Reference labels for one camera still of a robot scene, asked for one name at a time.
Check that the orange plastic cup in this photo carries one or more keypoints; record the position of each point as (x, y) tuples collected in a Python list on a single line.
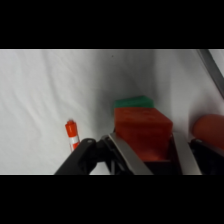
[(210, 126)]

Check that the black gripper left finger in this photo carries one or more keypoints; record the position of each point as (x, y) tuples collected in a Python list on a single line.
[(100, 156)]

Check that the metal tongs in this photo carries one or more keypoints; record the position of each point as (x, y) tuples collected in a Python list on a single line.
[(213, 66)]

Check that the red and white marker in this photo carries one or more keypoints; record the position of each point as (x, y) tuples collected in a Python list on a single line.
[(72, 133)]

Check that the green cube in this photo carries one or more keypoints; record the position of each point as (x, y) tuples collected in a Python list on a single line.
[(134, 101)]

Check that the red cube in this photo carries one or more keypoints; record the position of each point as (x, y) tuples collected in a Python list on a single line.
[(143, 133)]

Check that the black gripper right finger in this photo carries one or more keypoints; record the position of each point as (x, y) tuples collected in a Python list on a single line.
[(190, 156)]

